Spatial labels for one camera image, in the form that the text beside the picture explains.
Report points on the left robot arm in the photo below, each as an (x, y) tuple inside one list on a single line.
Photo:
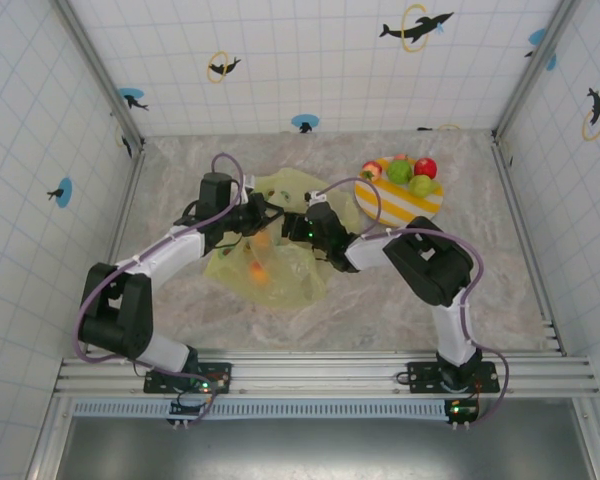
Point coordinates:
[(165, 250)]

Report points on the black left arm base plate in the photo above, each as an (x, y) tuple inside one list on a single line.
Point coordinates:
[(220, 375)]

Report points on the small pink fruit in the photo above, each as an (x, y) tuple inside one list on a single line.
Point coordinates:
[(401, 156)]

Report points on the left controller board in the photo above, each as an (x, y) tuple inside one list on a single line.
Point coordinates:
[(187, 410)]

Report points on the controller board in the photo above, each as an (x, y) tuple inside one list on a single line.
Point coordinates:
[(461, 411), (187, 410)]

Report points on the red-orange round fruit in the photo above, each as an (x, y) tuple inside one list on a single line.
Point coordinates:
[(256, 271)]

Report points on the aluminium mounting rail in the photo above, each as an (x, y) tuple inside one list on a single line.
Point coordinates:
[(330, 372)]

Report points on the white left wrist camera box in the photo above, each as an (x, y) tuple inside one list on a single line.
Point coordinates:
[(250, 182)]

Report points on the red apple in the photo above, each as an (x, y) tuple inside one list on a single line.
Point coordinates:
[(426, 167)]

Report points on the yellow-green avocado print plastic bag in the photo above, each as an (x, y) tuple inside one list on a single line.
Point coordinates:
[(290, 280)]

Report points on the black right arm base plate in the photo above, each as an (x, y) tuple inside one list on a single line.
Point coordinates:
[(422, 375)]

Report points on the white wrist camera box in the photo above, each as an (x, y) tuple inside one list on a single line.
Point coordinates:
[(250, 182), (319, 199)]

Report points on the yellow white striped plate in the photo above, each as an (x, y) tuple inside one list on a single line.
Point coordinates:
[(395, 205)]

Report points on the green round fruit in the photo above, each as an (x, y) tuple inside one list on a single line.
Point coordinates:
[(399, 171), (421, 186)]

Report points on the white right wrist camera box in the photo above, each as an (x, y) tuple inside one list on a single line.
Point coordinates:
[(319, 199)]

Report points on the aluminium frame post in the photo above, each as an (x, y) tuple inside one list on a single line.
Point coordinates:
[(100, 75), (535, 70)]

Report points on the aluminium side rail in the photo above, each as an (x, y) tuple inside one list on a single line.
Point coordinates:
[(127, 210), (517, 210)]

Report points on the right controller board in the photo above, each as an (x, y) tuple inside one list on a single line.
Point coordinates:
[(461, 411)]

